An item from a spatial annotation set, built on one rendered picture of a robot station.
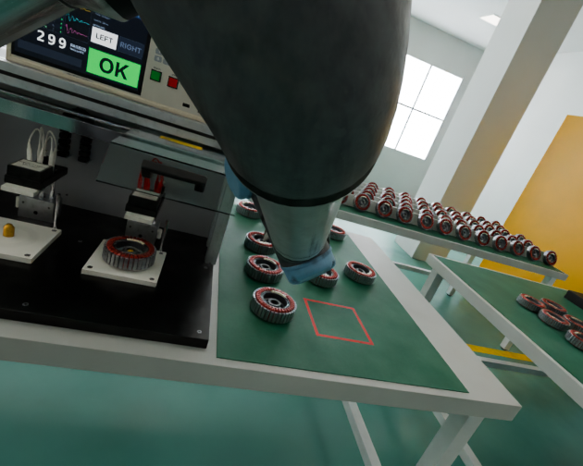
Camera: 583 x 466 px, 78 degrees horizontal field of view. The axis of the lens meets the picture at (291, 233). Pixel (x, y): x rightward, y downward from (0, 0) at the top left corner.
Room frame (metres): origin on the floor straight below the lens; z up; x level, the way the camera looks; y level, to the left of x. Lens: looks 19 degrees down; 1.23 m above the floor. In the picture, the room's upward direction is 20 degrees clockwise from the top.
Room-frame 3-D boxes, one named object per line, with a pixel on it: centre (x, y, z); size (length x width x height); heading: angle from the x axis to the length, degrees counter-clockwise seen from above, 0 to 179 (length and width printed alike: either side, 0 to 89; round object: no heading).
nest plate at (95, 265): (0.72, 0.33, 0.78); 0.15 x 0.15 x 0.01; 17
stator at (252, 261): (0.95, 0.04, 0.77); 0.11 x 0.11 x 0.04
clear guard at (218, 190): (0.75, 0.27, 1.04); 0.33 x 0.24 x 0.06; 17
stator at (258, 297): (0.78, -0.02, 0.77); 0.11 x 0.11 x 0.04
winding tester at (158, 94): (1.00, 0.53, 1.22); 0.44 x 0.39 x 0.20; 107
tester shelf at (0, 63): (0.99, 0.54, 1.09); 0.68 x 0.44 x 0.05; 107
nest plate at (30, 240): (0.65, 0.56, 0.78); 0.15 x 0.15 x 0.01; 17
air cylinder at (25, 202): (0.79, 0.61, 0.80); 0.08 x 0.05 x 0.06; 107
